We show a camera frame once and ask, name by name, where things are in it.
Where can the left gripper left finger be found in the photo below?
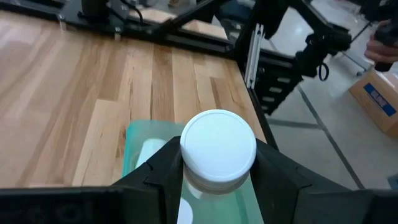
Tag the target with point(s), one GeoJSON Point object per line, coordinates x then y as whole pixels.
{"type": "Point", "coordinates": [158, 186]}

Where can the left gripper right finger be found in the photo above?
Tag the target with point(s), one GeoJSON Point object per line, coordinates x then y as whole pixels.
{"type": "Point", "coordinates": [273, 186]}

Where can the white pill bottle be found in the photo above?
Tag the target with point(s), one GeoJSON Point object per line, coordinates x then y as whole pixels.
{"type": "Point", "coordinates": [150, 149]}
{"type": "Point", "coordinates": [185, 214]}
{"type": "Point", "coordinates": [217, 146]}

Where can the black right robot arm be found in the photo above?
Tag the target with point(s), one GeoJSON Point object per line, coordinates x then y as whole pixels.
{"type": "Point", "coordinates": [93, 7]}

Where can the green translucent plastic basket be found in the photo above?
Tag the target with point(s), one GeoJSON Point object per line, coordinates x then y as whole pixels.
{"type": "Point", "coordinates": [217, 208]}

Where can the cardboard box with blue label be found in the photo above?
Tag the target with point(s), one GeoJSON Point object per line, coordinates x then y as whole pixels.
{"type": "Point", "coordinates": [367, 96]}

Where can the person's hand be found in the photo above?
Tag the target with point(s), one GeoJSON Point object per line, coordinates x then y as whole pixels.
{"type": "Point", "coordinates": [379, 51]}

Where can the silver metal bracket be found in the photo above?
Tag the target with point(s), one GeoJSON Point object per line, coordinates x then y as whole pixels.
{"type": "Point", "coordinates": [255, 56]}

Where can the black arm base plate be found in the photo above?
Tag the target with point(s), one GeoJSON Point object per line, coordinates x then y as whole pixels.
{"type": "Point", "coordinates": [93, 24]}

